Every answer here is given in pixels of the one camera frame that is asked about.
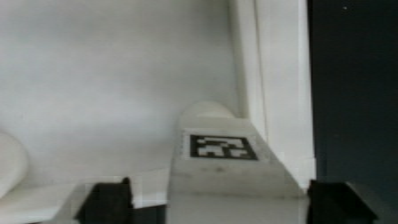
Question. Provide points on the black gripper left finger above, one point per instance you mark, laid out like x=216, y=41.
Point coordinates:
x=108, y=209

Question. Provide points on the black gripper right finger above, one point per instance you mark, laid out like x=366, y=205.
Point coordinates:
x=335, y=205

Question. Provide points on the white square tabletop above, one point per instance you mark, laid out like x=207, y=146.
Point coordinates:
x=110, y=62

